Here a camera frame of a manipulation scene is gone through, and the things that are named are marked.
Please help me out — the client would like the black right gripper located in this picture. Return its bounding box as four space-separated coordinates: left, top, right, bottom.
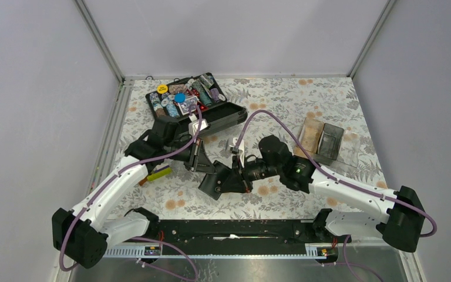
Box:
220 154 282 194

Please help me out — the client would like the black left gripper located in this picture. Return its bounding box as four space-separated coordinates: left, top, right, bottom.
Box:
164 136 217 173

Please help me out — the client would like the black card holder wallet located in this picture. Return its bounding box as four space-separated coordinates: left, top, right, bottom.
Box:
198 161 231 200

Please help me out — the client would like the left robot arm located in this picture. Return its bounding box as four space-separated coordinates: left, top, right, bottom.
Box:
52 115 213 271

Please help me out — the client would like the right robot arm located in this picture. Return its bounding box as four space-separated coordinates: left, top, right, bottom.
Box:
226 135 426 253

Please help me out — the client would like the blue playing card deck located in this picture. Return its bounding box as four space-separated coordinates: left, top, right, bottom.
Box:
177 96 198 116

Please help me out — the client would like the smoky grey transparent card box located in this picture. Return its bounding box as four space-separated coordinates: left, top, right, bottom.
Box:
315 123 344 165

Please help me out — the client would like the clear transparent card box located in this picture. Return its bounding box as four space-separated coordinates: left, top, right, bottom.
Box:
336 130 361 167

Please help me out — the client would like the green purple toy block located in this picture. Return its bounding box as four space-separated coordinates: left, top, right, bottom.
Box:
138 165 172 186

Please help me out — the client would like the blue poker chip stack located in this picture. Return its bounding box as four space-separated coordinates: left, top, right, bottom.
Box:
166 103 180 118

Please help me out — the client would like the black poker chip case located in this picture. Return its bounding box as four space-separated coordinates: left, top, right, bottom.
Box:
145 72 247 137

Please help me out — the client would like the blue round dealer chip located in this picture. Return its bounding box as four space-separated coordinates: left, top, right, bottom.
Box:
174 92 186 103

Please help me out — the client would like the yellow round chip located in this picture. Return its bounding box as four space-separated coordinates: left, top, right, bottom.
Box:
157 84 169 95

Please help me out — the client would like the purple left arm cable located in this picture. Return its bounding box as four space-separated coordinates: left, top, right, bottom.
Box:
59 102 204 273

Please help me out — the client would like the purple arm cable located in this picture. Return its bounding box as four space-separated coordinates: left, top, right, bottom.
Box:
231 109 437 238
59 102 204 273

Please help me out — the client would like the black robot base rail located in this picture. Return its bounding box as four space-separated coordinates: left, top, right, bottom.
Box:
143 219 346 244

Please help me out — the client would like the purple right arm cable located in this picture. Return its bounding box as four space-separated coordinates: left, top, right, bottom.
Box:
231 109 437 238

